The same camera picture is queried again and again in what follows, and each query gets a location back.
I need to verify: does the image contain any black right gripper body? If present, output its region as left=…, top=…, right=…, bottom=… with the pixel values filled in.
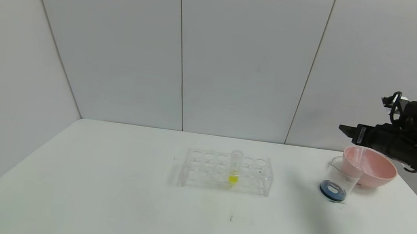
left=350, top=120, right=406, bottom=159

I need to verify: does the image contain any test tube with blue pigment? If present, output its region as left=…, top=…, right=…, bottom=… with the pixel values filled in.
left=349, top=147, right=371, bottom=172

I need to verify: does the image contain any test tube with red pigment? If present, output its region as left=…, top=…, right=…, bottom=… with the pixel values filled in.
left=356, top=162, right=381, bottom=177

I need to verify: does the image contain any test tube with yellow pigment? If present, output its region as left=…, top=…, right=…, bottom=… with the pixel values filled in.
left=227, top=149, right=244, bottom=185

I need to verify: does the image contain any clear acrylic test tube rack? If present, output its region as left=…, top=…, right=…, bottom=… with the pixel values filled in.
left=179, top=145, right=277, bottom=199

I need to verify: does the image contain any pink bowl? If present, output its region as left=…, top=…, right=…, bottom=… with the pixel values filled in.
left=338, top=143, right=401, bottom=191

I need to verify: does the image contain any clear glass beaker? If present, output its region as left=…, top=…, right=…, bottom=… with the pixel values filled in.
left=316, top=154, right=364, bottom=206

